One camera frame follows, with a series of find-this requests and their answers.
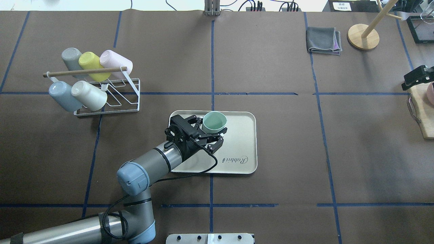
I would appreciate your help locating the aluminium frame post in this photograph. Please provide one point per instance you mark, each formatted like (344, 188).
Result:
(212, 8)

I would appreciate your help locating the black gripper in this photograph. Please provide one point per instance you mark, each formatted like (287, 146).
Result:
(190, 146)

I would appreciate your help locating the grey folded cloth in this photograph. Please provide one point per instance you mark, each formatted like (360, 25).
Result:
(323, 40)

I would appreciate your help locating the wooden cutting board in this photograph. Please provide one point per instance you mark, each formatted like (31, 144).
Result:
(424, 111)

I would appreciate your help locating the white cup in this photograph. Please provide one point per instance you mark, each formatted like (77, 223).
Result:
(90, 96)

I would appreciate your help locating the blue cup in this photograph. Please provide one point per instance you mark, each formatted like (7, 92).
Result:
(61, 92)

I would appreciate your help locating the green cup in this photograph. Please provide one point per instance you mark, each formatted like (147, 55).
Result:
(213, 122)

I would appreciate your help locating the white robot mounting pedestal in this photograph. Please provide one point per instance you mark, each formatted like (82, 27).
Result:
(210, 238)

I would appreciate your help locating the white wire cup rack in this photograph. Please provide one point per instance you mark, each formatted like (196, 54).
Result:
(123, 95)

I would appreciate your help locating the yellow cup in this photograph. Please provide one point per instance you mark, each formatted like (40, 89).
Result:
(90, 60)

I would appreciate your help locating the cream rabbit tray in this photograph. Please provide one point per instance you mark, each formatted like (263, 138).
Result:
(237, 155)

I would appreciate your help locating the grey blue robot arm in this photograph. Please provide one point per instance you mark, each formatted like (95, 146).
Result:
(131, 217)

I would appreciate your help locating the wooden stand with round base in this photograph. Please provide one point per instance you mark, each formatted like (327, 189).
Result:
(365, 37)

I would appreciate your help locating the pink cup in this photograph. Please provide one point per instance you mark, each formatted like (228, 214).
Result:
(111, 59)

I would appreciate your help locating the grey cup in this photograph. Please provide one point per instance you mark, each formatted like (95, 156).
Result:
(70, 57)

